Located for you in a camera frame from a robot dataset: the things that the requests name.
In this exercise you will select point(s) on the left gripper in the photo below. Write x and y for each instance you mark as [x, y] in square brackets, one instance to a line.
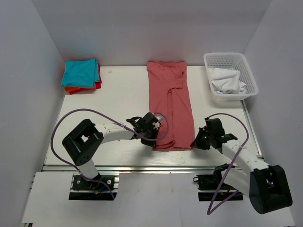
[148, 143]

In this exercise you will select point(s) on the salmon pink t-shirt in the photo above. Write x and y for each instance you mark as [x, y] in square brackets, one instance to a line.
[169, 95]

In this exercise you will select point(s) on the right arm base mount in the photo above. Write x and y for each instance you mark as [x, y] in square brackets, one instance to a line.
[207, 184]

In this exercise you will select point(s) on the white plastic basket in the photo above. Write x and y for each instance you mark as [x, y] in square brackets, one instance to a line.
[230, 61]

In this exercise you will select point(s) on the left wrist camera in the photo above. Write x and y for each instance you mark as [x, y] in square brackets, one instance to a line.
[158, 124]

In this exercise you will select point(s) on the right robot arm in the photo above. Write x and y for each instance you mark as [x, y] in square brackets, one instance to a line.
[265, 185]

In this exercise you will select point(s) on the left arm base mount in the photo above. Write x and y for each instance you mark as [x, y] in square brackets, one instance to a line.
[82, 190]

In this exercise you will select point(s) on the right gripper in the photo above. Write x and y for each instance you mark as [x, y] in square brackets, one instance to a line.
[197, 143]

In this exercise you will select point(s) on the folded orange t-shirt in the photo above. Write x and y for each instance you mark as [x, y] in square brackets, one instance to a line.
[74, 90]

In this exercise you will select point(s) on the folded teal t-shirt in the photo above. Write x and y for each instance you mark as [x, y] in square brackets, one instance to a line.
[83, 74]

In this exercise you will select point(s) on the white t-shirt in basket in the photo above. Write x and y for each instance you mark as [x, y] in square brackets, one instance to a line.
[226, 81]

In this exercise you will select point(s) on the folded red t-shirt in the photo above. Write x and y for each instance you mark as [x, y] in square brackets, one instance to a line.
[99, 72]

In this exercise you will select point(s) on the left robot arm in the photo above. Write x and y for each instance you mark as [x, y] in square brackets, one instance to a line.
[83, 141]

